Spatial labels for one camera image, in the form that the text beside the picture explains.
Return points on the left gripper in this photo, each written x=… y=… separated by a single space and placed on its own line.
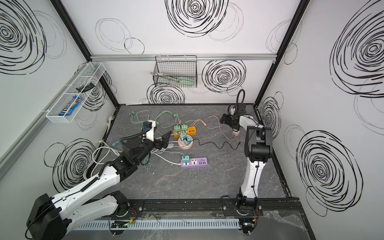
x=157 y=144

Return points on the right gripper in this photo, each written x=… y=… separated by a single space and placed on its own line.
x=229 y=119

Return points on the pink round power strip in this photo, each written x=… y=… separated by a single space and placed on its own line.
x=186 y=143

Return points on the teal charger plug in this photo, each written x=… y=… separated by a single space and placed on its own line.
x=185 y=160
x=183 y=136

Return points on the orange power strip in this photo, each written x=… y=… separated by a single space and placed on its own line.
x=191 y=131

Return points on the purple power strip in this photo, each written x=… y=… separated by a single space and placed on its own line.
x=195 y=163

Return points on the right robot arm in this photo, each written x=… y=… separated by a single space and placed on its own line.
x=258 y=149

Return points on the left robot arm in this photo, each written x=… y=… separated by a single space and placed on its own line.
x=51 y=218

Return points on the green item in basket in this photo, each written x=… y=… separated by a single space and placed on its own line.
x=186 y=82

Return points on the black remote control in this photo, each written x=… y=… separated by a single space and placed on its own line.
x=85 y=88

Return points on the blue candy pack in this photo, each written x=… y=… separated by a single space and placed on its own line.
x=71 y=106

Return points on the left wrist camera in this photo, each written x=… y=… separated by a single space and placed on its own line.
x=149 y=128

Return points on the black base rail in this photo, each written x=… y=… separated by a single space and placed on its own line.
x=225 y=206

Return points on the black wire basket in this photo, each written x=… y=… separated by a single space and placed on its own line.
x=169 y=67

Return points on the grey cable duct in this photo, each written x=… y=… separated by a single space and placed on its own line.
x=192 y=224

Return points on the white wire shelf basket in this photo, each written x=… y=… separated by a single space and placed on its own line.
x=88 y=73

